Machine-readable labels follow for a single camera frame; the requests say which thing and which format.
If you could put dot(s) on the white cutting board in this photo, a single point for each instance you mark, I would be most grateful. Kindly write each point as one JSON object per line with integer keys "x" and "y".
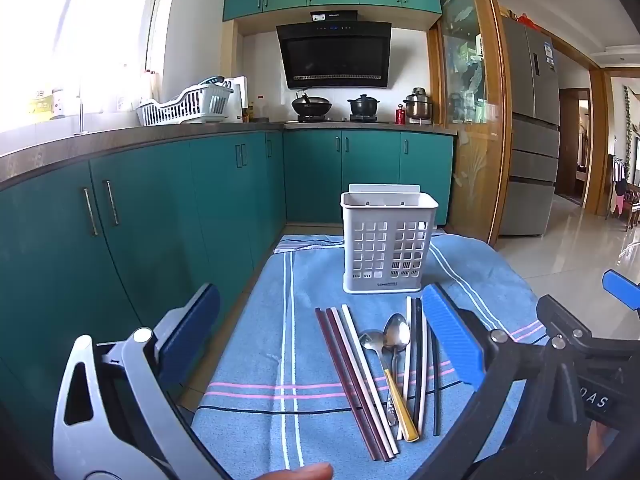
{"x": 240, "y": 95}

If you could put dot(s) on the black range hood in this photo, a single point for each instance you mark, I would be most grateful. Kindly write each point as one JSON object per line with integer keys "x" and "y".
{"x": 335, "y": 55}

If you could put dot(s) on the stainless steel pot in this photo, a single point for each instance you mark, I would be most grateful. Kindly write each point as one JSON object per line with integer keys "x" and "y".
{"x": 418, "y": 106}

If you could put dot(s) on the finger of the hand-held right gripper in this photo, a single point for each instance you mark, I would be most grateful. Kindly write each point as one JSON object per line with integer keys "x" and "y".
{"x": 560, "y": 317}
{"x": 622, "y": 287}

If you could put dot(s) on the wooden framed glass sliding door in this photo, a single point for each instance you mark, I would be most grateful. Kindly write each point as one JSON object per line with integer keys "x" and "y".
{"x": 470, "y": 110}

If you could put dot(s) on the white dish rack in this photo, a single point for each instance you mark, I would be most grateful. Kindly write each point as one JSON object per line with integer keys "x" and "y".
{"x": 185, "y": 107}

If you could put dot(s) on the steel faucet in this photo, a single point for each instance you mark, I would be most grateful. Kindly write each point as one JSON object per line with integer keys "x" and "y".
{"x": 81, "y": 110}

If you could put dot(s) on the red ornament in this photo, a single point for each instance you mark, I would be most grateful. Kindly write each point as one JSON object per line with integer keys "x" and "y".
{"x": 526, "y": 20}

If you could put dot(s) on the black lidded pot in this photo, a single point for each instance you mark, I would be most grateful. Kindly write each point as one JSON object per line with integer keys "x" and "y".
{"x": 364, "y": 106}

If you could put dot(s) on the teal bowl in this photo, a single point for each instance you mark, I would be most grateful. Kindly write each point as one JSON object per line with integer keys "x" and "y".
{"x": 212, "y": 81}

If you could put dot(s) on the small dark condiment bottles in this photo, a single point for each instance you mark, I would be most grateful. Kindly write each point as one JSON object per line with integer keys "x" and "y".
{"x": 246, "y": 114}

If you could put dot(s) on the clear oil bottle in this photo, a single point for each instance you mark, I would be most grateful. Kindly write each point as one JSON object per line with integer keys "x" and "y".
{"x": 260, "y": 109}

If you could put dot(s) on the yellow box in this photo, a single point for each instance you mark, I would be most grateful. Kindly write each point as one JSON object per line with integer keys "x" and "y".
{"x": 40, "y": 102}

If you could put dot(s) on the person's left hand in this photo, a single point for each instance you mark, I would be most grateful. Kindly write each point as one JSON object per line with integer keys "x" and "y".
{"x": 300, "y": 473}

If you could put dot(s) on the white bottle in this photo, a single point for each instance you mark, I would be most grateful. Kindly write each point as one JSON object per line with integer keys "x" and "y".
{"x": 57, "y": 105}

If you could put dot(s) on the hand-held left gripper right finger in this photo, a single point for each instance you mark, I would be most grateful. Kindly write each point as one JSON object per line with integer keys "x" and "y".
{"x": 450, "y": 335}

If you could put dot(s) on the silver refrigerator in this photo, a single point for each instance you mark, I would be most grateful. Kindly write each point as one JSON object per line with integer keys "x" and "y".
{"x": 532, "y": 135}

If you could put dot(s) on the grey kitchen countertop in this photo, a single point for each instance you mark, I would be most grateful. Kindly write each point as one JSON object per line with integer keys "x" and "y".
{"x": 150, "y": 137}

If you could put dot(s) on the green vine garland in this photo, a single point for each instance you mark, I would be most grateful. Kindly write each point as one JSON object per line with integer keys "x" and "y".
{"x": 628, "y": 115}

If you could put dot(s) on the black wok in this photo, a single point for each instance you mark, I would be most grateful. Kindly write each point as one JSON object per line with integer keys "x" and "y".
{"x": 311, "y": 106}

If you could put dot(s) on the person's right hand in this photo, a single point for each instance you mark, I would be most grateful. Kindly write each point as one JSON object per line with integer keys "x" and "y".
{"x": 604, "y": 442}

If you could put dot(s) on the teal base cabinets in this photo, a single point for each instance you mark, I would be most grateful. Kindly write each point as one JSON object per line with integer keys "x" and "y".
{"x": 165, "y": 220}

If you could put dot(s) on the white lattice utensil holder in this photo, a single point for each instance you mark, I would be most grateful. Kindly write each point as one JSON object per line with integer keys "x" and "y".
{"x": 360, "y": 212}

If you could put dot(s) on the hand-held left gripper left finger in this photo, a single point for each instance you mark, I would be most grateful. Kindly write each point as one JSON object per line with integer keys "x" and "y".
{"x": 190, "y": 335}

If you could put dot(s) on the kitchen window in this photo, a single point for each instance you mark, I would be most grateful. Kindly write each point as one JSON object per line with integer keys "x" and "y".
{"x": 75, "y": 35}

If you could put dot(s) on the wooden chair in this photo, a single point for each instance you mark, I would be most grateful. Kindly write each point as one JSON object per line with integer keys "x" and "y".
{"x": 632, "y": 210}

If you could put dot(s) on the blue striped towel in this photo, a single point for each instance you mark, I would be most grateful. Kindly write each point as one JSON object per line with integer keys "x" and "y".
{"x": 280, "y": 340}

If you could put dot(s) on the red bottle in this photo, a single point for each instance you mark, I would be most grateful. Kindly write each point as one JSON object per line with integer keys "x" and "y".
{"x": 399, "y": 116}

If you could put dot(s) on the gas stove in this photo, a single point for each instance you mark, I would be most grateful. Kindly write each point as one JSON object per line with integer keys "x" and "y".
{"x": 340, "y": 120}

